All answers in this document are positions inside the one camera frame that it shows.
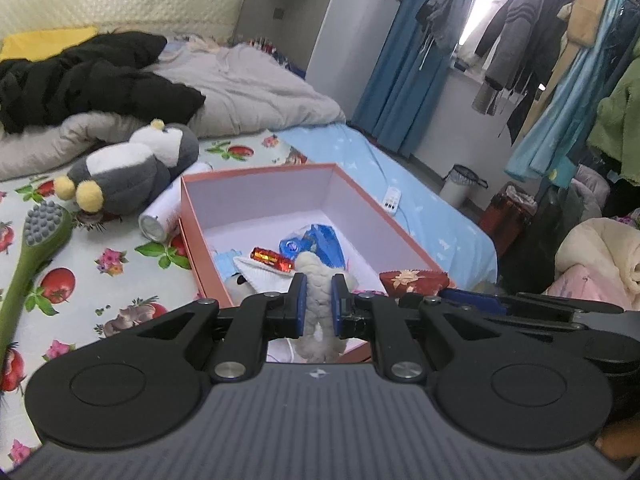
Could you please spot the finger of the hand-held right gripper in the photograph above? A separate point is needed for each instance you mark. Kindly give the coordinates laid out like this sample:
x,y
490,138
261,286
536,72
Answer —
x,y
475,302

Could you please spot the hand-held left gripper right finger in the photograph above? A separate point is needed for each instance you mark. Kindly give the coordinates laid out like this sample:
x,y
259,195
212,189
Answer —
x,y
337,305

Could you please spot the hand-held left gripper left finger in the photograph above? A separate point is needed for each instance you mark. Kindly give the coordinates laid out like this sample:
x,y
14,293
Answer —
x,y
300,305

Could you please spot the white towel roll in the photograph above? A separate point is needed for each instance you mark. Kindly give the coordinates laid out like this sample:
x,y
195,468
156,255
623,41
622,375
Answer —
x,y
316,305

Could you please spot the red foil packet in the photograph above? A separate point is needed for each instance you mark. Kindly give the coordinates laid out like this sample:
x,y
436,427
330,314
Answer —
x,y
270,258

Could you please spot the blue plastic packet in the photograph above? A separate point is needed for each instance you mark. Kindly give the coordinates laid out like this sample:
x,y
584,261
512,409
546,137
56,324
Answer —
x,y
325,245

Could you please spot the panda plush toy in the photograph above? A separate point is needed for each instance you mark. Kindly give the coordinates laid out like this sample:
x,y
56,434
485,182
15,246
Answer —
x,y
240,290

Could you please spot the red pouch with bow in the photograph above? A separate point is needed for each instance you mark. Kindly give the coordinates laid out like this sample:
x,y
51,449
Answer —
x,y
410,282

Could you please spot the blue face mask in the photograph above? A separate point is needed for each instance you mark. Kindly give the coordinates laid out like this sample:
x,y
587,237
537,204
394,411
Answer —
x,y
227,262

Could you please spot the orange cardboard box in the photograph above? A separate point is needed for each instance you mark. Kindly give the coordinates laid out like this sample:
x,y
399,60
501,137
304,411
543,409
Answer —
x,y
280,195

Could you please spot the pink cloth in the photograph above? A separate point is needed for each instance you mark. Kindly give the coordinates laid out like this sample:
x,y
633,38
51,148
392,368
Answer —
x,y
585,287

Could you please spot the cream blanket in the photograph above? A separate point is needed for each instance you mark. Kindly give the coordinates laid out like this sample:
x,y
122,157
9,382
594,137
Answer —
x,y
600,255

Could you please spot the red bag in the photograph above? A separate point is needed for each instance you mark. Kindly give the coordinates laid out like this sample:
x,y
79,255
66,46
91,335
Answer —
x,y
507,215

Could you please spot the white trash bin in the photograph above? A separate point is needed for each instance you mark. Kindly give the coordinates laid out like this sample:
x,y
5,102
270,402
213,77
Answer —
x,y
460,187

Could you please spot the white power strip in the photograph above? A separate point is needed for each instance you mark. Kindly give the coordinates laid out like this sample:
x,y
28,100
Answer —
x,y
391,199

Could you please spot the white spray can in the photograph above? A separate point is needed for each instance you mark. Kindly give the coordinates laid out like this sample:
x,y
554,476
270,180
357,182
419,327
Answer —
x,y
165,210

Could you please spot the fruit printed tablecloth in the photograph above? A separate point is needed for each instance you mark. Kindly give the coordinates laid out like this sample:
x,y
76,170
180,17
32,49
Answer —
x,y
100,290

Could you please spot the grey penguin plush toy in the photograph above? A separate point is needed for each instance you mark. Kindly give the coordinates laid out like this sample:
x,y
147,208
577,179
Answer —
x,y
130,175

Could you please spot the grey duvet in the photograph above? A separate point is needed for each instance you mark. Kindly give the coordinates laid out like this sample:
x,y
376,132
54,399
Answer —
x,y
250,90

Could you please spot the blue curtain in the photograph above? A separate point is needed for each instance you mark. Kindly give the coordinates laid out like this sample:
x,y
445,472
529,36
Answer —
x,y
405,70

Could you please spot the rack of hanging clothes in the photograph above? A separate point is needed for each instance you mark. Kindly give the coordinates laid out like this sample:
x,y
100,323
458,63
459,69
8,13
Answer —
x,y
560,60

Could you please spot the green massage hammer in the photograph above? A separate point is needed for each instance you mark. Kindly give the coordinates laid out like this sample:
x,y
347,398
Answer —
x,y
30,260

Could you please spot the white wardrobe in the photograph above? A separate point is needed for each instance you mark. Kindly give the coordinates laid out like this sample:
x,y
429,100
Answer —
x,y
325,25

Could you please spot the black jacket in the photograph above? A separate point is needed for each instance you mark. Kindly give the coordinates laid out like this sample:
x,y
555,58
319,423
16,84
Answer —
x,y
90,80

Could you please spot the cream quilted headboard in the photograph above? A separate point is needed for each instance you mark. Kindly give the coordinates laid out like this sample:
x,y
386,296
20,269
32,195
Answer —
x,y
125,5

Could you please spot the yellow pillow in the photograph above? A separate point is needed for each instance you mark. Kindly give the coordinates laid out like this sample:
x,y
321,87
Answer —
x,y
45,42

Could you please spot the dark wall switch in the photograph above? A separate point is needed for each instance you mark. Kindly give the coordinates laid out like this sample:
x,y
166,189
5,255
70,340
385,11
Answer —
x,y
278,12

